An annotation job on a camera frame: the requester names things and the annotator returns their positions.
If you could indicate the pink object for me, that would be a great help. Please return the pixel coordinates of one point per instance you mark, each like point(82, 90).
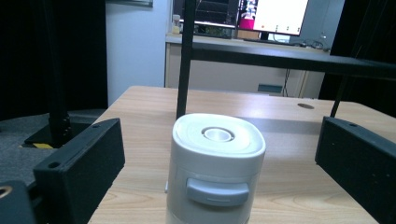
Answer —
point(247, 23)

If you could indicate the white lidded container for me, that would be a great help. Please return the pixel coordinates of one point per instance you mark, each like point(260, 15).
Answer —
point(214, 174)

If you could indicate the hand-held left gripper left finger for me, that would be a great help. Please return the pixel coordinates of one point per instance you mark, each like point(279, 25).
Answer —
point(81, 168)

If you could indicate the beige desk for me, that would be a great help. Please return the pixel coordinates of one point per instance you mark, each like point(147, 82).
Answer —
point(236, 77)

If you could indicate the black curtain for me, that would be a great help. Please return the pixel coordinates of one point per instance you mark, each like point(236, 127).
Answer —
point(53, 56)

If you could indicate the black metal stand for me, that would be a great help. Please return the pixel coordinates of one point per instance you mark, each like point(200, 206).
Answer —
point(57, 93)

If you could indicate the black metal frame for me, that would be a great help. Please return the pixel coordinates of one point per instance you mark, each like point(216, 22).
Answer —
point(249, 59)

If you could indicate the small pale bottle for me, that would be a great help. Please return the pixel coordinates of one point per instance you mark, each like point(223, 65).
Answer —
point(176, 24)

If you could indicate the computer monitor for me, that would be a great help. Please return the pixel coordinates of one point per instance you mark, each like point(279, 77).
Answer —
point(275, 15)

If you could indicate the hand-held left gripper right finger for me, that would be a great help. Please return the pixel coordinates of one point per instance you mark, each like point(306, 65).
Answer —
point(361, 155)

